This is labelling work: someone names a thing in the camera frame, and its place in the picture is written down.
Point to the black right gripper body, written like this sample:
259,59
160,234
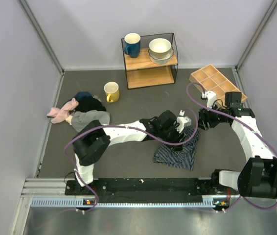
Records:
213,117

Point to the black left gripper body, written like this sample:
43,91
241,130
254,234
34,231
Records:
171,134

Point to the navy striped boxer underwear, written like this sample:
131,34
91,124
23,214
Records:
184,158

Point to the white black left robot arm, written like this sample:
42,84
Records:
91,143

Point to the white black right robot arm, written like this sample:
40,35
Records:
258,177

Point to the wooden compartment tray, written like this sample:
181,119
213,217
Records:
213,80

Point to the white scalloped bowl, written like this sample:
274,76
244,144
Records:
161,59

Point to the yellow ceramic mug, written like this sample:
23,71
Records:
111,90

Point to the cream ceramic bowl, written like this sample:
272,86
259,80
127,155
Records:
159,47

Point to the black garment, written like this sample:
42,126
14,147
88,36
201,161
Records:
89,103

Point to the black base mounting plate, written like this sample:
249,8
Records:
148,190

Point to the blue ceramic mug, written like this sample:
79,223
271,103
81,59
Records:
132,45

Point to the dark blue garment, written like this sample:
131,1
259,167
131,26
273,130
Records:
81,95

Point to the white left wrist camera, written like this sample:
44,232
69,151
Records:
183,121

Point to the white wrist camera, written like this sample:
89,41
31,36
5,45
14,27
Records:
183,121
210,97

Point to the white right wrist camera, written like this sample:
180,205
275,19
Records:
210,97

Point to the black wire wooden shelf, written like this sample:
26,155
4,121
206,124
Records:
142,72

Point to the grey slotted cable duct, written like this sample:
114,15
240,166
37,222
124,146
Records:
86,203

